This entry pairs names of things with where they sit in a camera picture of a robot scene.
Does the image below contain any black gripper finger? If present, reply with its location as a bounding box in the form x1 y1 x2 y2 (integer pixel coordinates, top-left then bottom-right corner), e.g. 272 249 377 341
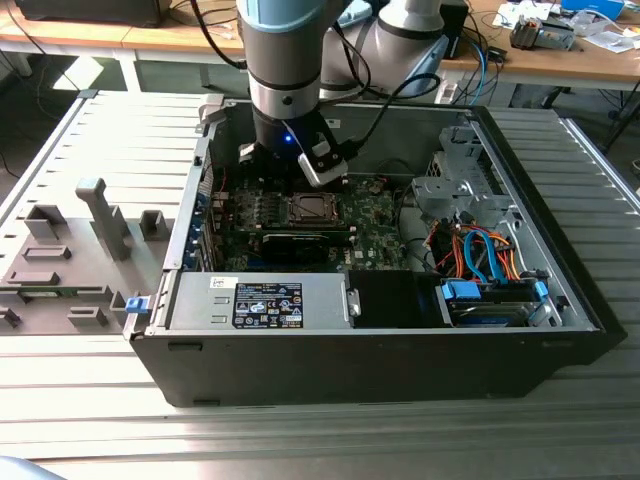
237 141 262 167

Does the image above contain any silver green CPU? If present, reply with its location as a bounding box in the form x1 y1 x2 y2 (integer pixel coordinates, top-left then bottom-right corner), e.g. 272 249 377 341
297 198 335 220

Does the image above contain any CPU socket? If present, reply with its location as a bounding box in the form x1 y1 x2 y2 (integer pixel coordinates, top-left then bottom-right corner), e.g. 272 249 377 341
279 191 345 227

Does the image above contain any CPU cooler heat sink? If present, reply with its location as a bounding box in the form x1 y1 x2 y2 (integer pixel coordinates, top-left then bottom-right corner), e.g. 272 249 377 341
508 14 541 50

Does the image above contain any black graphics card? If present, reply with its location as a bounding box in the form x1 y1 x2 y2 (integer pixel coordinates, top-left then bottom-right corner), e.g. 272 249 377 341
233 224 355 265

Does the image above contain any green motherboard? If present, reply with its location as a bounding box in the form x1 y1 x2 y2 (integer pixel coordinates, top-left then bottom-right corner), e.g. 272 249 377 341
209 172 416 274

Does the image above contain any wooden desk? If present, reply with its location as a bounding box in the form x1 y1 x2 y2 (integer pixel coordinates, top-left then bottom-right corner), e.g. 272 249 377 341
439 0 640 94
0 0 250 94

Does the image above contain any grey power supply unit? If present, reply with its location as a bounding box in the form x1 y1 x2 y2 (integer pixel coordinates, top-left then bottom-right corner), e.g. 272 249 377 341
167 273 351 332

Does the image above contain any white power strip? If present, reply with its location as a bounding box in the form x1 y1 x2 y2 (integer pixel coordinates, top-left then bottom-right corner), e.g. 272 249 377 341
433 79 459 105

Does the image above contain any silver drive cage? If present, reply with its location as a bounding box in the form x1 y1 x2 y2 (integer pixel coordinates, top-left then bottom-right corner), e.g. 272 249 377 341
409 124 521 236

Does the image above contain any black plastic shroud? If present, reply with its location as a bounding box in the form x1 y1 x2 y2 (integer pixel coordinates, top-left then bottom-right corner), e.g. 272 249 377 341
348 272 444 331

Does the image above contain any grey parts rack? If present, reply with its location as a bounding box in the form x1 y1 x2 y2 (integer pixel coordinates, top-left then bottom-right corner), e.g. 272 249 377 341
0 177 174 336

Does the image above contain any black monitor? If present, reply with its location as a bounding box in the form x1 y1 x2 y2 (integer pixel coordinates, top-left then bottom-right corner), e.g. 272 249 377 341
14 0 164 29

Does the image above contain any black speaker box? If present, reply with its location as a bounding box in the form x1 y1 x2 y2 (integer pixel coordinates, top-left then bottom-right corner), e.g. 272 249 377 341
442 3 470 60

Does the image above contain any green RAM stick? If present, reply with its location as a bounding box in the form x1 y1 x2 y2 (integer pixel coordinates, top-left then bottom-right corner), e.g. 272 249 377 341
18 287 81 301

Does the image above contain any hard disk blue carrier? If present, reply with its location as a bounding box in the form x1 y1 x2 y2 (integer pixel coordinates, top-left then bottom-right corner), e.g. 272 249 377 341
437 279 551 329

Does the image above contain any black PC case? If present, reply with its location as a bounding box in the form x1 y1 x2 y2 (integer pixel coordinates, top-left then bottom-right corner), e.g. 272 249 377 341
128 94 629 409

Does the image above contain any grey metal box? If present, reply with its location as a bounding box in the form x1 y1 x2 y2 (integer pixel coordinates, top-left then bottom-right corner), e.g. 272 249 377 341
537 17 577 51

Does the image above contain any blue cardboard box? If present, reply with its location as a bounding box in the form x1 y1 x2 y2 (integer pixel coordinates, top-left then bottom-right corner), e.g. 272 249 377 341
559 0 626 21

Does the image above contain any blue chair back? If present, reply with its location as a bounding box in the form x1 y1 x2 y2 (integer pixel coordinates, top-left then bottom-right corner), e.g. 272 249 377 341
0 455 66 480

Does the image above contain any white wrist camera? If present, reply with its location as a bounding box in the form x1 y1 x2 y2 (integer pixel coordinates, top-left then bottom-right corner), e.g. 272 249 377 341
297 130 350 189

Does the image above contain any black camera cable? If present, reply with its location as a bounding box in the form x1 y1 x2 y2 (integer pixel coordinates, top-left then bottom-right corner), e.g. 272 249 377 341
344 72 442 157

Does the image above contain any blue hanging cable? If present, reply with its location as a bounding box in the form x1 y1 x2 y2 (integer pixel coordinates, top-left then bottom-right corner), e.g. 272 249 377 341
472 42 494 107

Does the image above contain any blue wire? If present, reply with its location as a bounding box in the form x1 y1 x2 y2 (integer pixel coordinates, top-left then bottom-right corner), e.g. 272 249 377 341
479 232 507 285
462 228 489 280

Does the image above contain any orange wire bundle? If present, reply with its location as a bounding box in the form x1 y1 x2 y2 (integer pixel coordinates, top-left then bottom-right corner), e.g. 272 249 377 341
434 222 526 281

